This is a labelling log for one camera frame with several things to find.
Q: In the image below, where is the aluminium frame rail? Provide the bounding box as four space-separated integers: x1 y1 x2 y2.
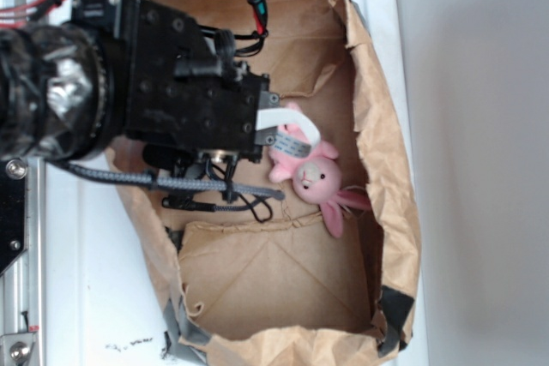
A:
1 0 45 365

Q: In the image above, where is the white plastic tray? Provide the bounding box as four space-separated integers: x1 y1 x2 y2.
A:
40 0 410 365

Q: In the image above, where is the pink plush bunny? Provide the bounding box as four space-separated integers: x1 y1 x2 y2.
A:
268 123 371 238

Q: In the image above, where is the white flat ribbon cable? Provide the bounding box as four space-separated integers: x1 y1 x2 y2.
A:
256 107 321 159

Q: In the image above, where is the brown paper lined box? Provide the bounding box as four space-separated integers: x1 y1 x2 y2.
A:
118 0 421 365

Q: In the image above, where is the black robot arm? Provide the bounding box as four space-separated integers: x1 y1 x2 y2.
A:
1 0 278 170

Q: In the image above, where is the black mounting bracket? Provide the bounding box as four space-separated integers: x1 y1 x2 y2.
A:
0 158 28 275

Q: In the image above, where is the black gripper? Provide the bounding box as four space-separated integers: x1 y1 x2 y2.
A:
70 0 278 162

